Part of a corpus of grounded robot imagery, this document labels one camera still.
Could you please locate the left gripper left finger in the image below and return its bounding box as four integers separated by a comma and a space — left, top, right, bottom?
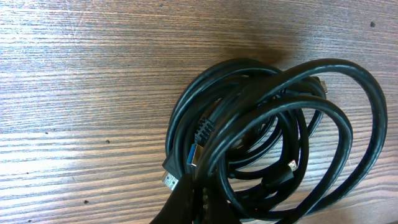
150, 174, 195, 224

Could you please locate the thick black USB cable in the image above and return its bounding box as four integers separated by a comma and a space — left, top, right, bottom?
160, 58, 389, 224

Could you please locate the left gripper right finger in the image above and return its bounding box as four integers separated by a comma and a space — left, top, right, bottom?
201, 183, 241, 224

